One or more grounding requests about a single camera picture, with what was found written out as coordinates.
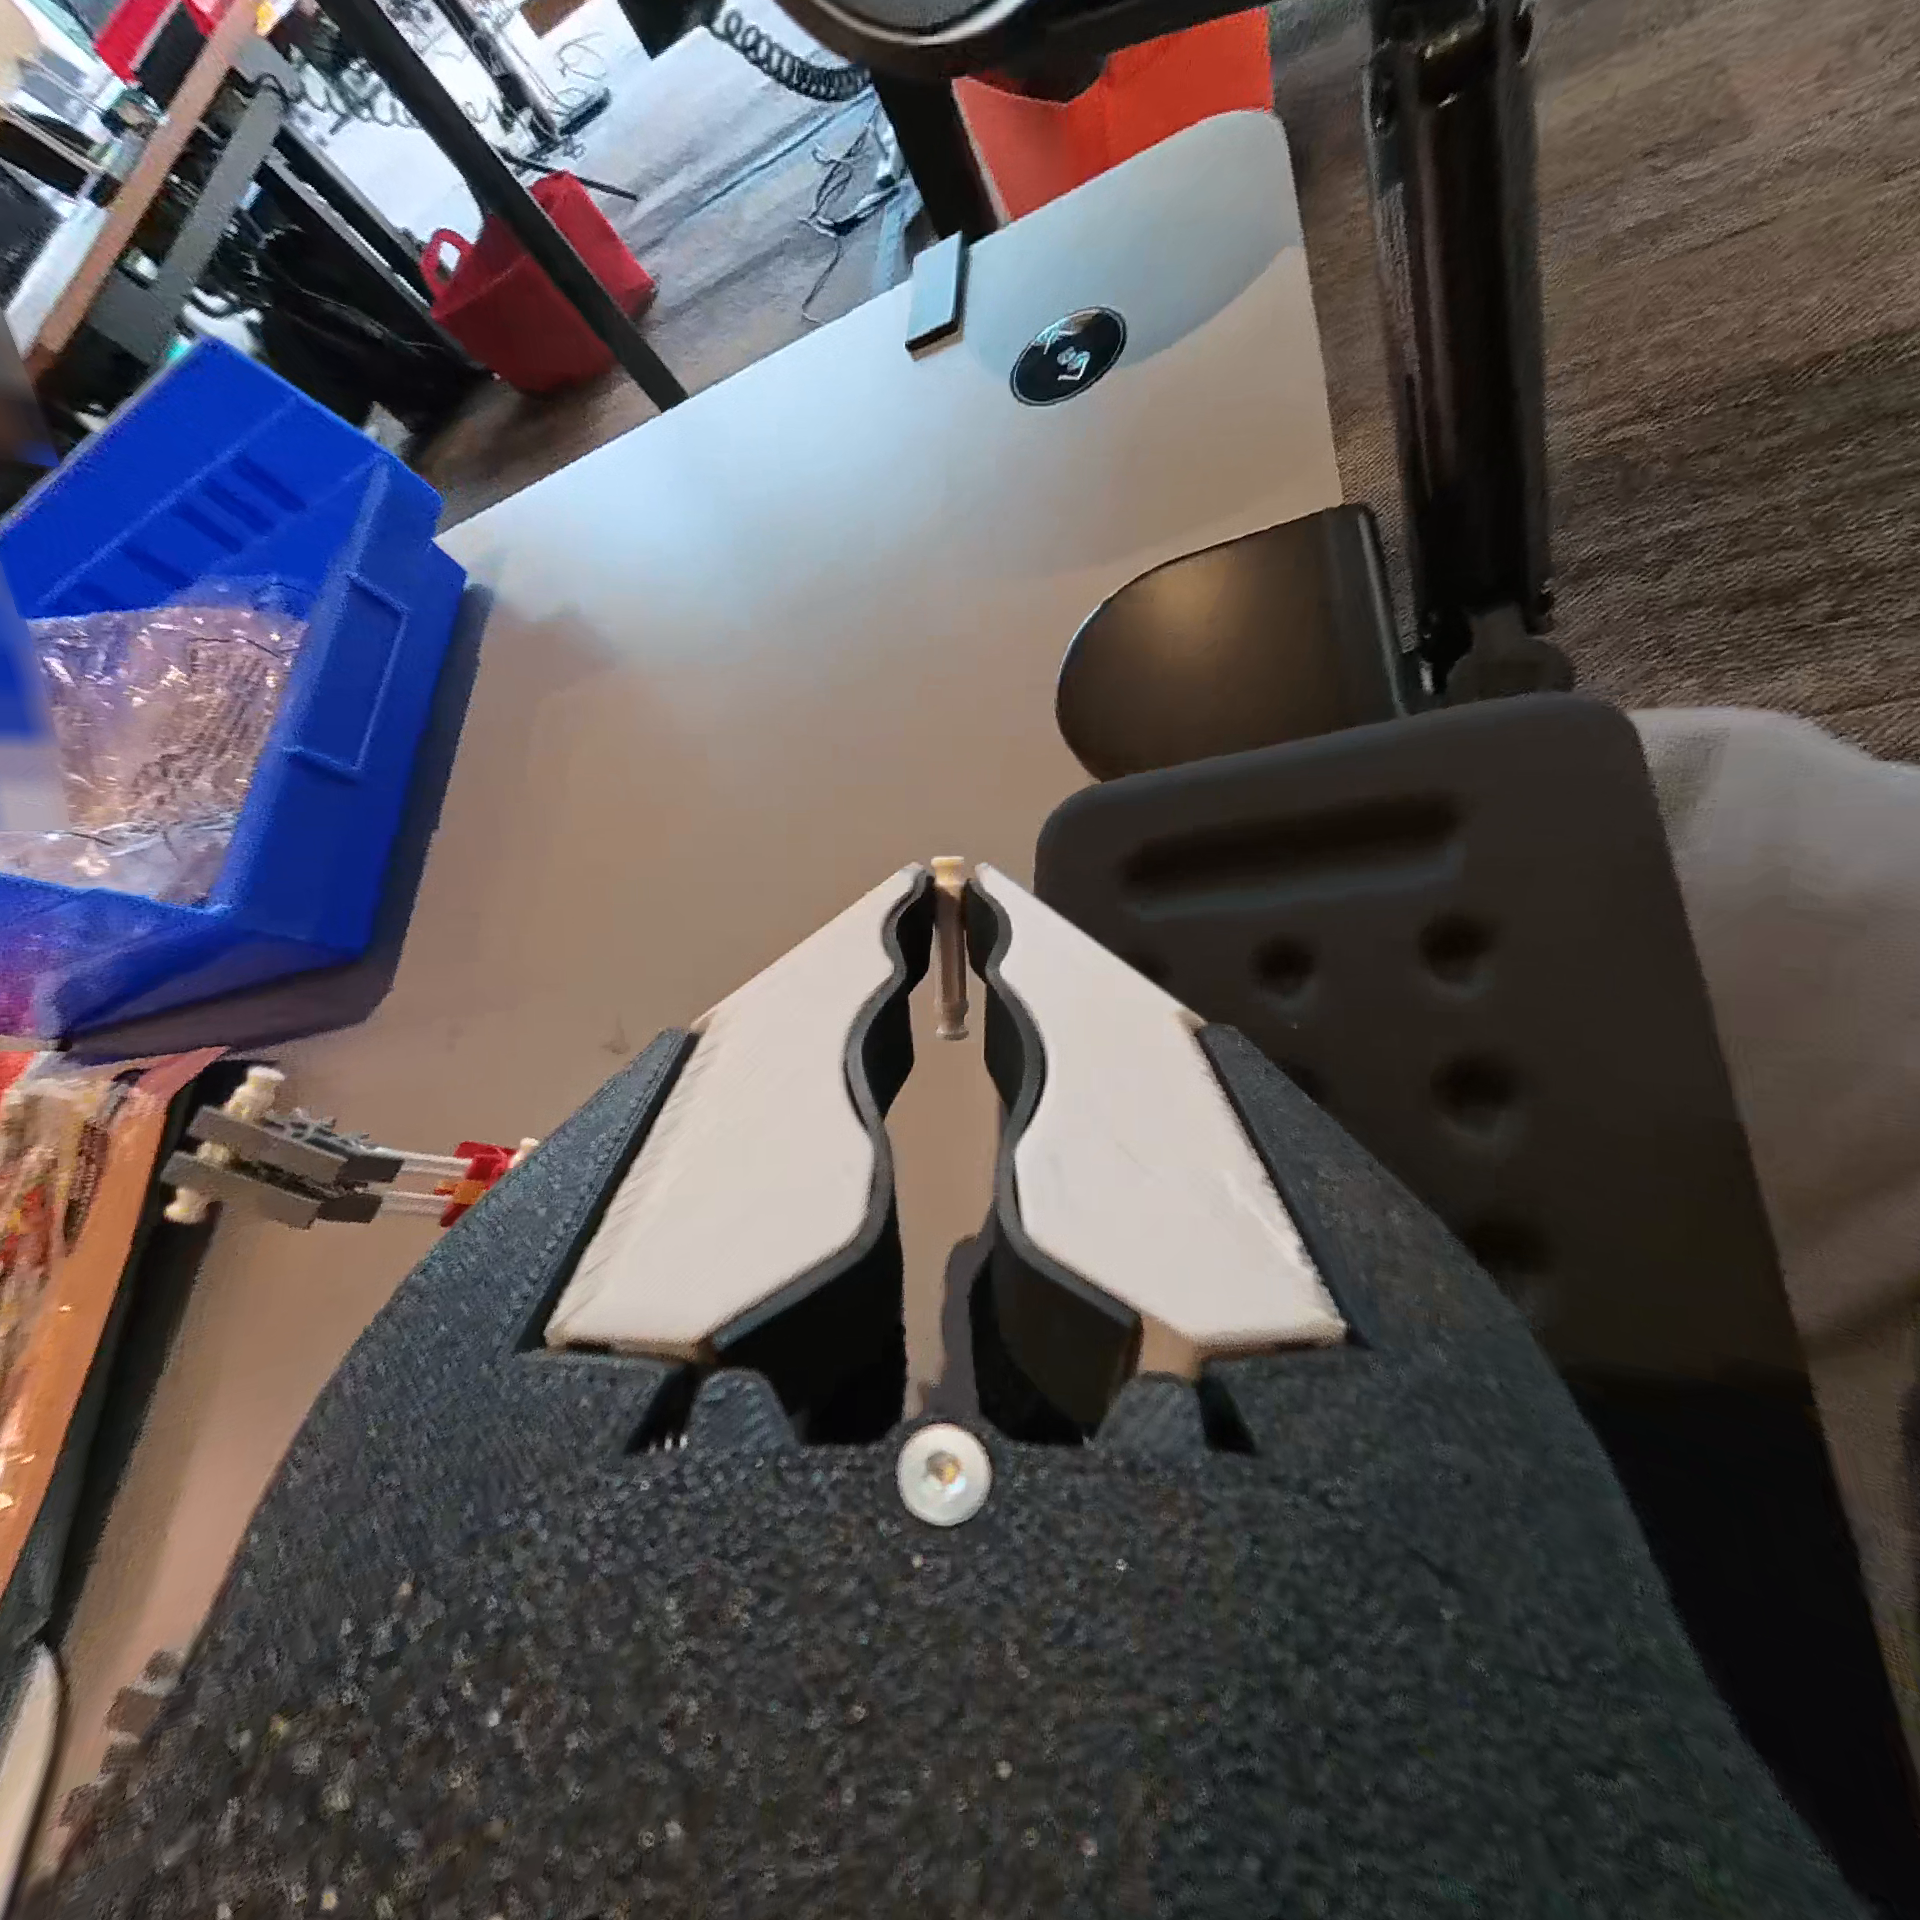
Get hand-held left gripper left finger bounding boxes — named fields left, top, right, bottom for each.
left=543, top=862, right=929, bottom=1365

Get clear plastic bag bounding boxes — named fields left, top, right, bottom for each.
left=0, top=586, right=309, bottom=910

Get orange red panel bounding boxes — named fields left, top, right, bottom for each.
left=950, top=6, right=1277, bottom=226

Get black rectangular plate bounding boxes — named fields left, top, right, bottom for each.
left=903, top=231, right=971, bottom=357

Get background workbench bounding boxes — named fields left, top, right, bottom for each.
left=0, top=0, right=452, bottom=436

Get wooden background table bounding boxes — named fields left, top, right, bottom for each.
left=621, top=0, right=1277, bottom=249

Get black office chair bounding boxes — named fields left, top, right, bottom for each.
left=1053, top=0, right=1561, bottom=782

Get blue plastic bin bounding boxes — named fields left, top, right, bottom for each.
left=0, top=337, right=471, bottom=1051

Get black metal pole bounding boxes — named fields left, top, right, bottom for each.
left=316, top=0, right=694, bottom=412

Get instruction sheet on white stand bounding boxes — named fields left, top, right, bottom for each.
left=0, top=1641, right=65, bottom=1870

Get toy parts bag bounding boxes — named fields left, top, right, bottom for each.
left=0, top=1050, right=174, bottom=1593

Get grey red yellow toy assembly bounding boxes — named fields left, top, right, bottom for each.
left=158, top=1062, right=543, bottom=1235

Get round black table sticker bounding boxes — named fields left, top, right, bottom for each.
left=1007, top=306, right=1126, bottom=410

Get black coiled cable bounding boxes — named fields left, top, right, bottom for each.
left=717, top=0, right=876, bottom=106

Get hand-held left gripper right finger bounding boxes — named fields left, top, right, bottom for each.
left=964, top=862, right=1346, bottom=1378

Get person's pale trousers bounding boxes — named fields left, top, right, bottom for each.
left=1633, top=703, right=1920, bottom=1920

